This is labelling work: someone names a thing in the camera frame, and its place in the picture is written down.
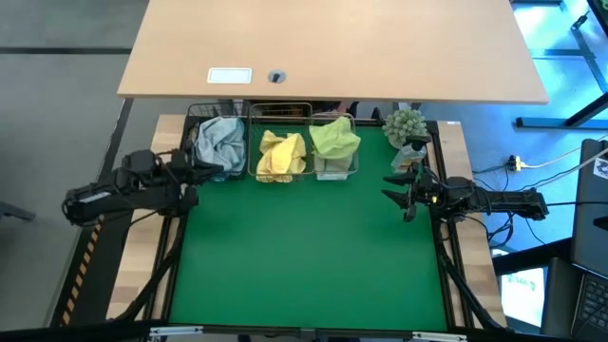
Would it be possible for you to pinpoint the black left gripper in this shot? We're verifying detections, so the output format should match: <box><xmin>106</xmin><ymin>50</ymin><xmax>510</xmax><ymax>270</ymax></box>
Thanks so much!
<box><xmin>165</xmin><ymin>149</ymin><xmax>224</xmax><ymax>187</ymax></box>

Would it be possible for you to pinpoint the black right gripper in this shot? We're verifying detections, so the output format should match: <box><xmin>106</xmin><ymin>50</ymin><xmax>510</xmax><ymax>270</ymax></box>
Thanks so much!
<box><xmin>381</xmin><ymin>165</ymin><xmax>441</xmax><ymax>213</ymax></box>

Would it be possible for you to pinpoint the teal blue microfiber towel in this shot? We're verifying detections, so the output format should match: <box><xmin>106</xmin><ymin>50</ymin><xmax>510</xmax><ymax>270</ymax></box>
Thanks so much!
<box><xmin>194</xmin><ymin>116</ymin><xmax>247</xmax><ymax>181</ymax></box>

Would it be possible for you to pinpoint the yellow microfiber towel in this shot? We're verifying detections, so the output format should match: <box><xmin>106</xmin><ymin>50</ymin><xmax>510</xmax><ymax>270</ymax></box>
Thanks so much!
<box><xmin>273</xmin><ymin>132</ymin><xmax>308</xmax><ymax>176</ymax></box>
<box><xmin>255</xmin><ymin>129</ymin><xmax>289</xmax><ymax>184</ymax></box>

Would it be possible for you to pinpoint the large green microfiber towel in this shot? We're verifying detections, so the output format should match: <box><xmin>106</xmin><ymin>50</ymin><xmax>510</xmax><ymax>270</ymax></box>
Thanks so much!
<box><xmin>308</xmin><ymin>116</ymin><xmax>362</xmax><ymax>161</ymax></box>

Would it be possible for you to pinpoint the clear spray bottle, orange label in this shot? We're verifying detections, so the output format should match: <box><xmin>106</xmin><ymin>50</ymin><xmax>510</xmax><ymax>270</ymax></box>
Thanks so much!
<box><xmin>389</xmin><ymin>135</ymin><xmax>432</xmax><ymax>175</ymax></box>

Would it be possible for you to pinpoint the green succulent plant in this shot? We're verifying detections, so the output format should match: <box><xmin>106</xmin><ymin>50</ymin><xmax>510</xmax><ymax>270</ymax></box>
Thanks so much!
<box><xmin>382</xmin><ymin>107</ymin><xmax>428</xmax><ymax>149</ymax></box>

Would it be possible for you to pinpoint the clear plastic basket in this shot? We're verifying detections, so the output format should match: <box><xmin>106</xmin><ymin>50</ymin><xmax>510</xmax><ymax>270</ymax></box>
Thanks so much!
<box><xmin>311</xmin><ymin>112</ymin><xmax>361</xmax><ymax>182</ymax></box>

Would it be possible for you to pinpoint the white rectangular desk plate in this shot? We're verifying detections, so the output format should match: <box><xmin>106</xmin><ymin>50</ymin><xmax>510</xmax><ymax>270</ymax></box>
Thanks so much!
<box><xmin>206</xmin><ymin>66</ymin><xmax>254</xmax><ymax>86</ymax></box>

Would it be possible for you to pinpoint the green table mat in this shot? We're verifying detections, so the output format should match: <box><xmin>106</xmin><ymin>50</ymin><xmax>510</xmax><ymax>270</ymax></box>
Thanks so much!
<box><xmin>168</xmin><ymin>123</ymin><xmax>448</xmax><ymax>333</ymax></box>

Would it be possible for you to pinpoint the yellow power plug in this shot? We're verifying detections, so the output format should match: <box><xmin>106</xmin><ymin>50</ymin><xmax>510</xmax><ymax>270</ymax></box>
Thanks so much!
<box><xmin>505</xmin><ymin>154</ymin><xmax>529</xmax><ymax>173</ymax></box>

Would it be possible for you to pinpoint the light wooden desk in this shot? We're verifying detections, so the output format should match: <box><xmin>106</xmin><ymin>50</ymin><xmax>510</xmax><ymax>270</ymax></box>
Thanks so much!
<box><xmin>117</xmin><ymin>0</ymin><xmax>550</xmax><ymax>105</ymax></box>

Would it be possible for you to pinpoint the yellow black hazard tape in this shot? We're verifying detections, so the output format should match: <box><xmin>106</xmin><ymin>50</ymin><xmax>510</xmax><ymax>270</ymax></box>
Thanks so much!
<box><xmin>60</xmin><ymin>213</ymin><xmax>105</xmax><ymax>328</ymax></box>

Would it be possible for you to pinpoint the white paper sheet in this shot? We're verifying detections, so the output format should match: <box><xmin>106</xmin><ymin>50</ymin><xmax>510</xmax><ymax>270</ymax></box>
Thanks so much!
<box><xmin>500</xmin><ymin>266</ymin><xmax>548</xmax><ymax>329</ymax></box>

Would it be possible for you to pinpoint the black laptop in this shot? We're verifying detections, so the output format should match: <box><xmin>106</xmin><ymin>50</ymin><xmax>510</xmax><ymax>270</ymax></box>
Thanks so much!
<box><xmin>569</xmin><ymin>137</ymin><xmax>608</xmax><ymax>342</ymax></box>

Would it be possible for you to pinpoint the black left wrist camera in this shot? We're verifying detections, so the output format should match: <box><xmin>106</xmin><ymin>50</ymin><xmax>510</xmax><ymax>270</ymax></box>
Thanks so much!
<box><xmin>176</xmin><ymin>184</ymin><xmax>200</xmax><ymax>216</ymax></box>

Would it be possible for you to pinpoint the black wire basket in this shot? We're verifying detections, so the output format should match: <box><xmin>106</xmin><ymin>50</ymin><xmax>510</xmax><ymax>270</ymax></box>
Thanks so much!
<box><xmin>182</xmin><ymin>102</ymin><xmax>249</xmax><ymax>182</ymax></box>

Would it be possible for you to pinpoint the bronze wire basket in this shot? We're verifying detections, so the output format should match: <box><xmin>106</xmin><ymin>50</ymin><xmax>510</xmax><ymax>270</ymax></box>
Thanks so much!
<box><xmin>246</xmin><ymin>101</ymin><xmax>315</xmax><ymax>184</ymax></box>

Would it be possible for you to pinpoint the black metal table frame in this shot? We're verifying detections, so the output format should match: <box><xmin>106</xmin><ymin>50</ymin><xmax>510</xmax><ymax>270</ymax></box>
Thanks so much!
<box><xmin>106</xmin><ymin>113</ymin><xmax>507</xmax><ymax>342</ymax></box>

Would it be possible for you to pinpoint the black cable conduit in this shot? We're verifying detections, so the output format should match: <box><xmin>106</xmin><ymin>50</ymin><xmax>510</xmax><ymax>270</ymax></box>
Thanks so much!
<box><xmin>437</xmin><ymin>244</ymin><xmax>505</xmax><ymax>333</ymax></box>
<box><xmin>116</xmin><ymin>227</ymin><xmax>187</xmax><ymax>323</ymax></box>

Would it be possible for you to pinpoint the silver metal bracket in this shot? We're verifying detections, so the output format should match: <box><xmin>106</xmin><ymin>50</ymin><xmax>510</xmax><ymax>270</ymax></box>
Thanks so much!
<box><xmin>410</xmin><ymin>331</ymin><xmax>467</xmax><ymax>342</ymax></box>
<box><xmin>148</xmin><ymin>325</ymin><xmax>204</xmax><ymax>339</ymax></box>

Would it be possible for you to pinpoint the white power cable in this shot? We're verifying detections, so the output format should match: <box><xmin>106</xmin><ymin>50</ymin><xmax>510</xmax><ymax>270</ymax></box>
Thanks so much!
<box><xmin>522</xmin><ymin>145</ymin><xmax>608</xmax><ymax>171</ymax></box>

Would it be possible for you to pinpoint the black desk leg frame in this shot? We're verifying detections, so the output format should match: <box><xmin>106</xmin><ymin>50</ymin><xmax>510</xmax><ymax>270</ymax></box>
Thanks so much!
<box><xmin>515</xmin><ymin>0</ymin><xmax>608</xmax><ymax>130</ymax></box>

